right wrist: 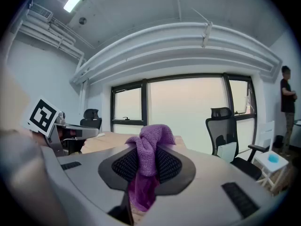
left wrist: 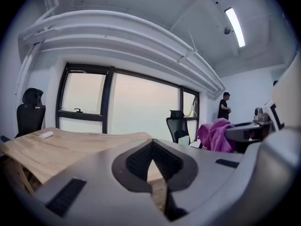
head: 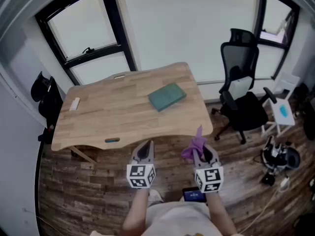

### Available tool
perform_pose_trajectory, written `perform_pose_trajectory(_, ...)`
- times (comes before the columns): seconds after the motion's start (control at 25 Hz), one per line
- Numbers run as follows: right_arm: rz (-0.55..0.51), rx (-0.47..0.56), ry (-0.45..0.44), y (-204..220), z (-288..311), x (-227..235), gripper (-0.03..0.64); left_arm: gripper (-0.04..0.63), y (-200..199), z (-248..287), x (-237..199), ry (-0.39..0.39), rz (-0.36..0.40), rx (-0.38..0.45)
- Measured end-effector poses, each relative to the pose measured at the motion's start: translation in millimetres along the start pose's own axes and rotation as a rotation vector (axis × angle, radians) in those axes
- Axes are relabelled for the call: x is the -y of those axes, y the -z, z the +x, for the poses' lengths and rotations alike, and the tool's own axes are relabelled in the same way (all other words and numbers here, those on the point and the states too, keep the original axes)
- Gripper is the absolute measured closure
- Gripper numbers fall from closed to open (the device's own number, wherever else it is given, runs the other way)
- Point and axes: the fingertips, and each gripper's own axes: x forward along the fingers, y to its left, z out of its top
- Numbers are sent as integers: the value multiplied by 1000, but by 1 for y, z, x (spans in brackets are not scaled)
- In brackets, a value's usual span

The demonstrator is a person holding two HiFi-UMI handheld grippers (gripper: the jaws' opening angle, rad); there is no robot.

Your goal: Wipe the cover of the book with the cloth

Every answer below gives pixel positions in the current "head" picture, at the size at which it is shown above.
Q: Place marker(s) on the large black framed window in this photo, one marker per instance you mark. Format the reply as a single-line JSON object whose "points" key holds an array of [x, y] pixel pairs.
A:
{"points": [[118, 28]]}

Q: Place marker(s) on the person's left forearm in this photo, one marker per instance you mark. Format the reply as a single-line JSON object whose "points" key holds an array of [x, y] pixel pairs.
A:
{"points": [[136, 210]]}

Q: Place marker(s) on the black mesh office chair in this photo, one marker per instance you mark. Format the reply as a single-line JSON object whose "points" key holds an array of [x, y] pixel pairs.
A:
{"points": [[49, 99], [246, 112]]}

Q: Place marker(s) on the white stool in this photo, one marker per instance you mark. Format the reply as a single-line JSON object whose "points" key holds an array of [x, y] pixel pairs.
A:
{"points": [[278, 117]]}

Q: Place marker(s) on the person's white shirt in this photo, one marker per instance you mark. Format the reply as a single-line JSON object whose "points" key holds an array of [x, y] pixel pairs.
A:
{"points": [[177, 220]]}

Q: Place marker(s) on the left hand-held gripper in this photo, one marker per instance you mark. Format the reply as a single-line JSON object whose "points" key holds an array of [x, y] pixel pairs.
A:
{"points": [[137, 173]]}

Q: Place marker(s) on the black and white floor device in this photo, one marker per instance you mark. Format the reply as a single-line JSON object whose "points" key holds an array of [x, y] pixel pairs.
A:
{"points": [[283, 156]]}

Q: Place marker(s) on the flat white box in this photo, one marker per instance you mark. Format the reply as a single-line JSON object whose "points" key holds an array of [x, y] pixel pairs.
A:
{"points": [[242, 87]]}

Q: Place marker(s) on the purple cloth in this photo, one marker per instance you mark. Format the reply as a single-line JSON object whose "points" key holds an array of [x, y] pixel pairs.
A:
{"points": [[194, 146]]}

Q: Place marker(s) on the small black screen device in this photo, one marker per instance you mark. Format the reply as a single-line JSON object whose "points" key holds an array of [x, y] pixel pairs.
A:
{"points": [[194, 195]]}

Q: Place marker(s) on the white power adapter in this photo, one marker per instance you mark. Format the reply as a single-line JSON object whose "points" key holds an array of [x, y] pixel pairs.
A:
{"points": [[285, 183]]}

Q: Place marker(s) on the small black floor block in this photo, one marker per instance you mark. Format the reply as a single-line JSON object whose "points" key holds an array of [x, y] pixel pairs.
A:
{"points": [[268, 179]]}

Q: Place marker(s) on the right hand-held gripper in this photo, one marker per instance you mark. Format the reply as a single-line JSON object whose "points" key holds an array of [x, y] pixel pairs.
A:
{"points": [[209, 178]]}

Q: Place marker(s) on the small blue object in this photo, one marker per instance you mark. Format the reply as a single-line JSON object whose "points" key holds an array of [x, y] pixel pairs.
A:
{"points": [[284, 111]]}

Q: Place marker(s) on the green rectangular board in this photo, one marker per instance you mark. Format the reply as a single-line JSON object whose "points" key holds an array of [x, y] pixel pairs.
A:
{"points": [[167, 96]]}

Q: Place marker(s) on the white paper roll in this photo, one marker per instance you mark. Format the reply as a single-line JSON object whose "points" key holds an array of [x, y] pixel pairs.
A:
{"points": [[74, 104]]}

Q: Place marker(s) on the person's light shoe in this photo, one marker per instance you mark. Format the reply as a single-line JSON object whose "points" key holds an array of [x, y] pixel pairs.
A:
{"points": [[155, 197]]}

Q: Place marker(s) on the person's right forearm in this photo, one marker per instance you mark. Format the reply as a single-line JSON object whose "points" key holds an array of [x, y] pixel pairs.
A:
{"points": [[219, 213]]}

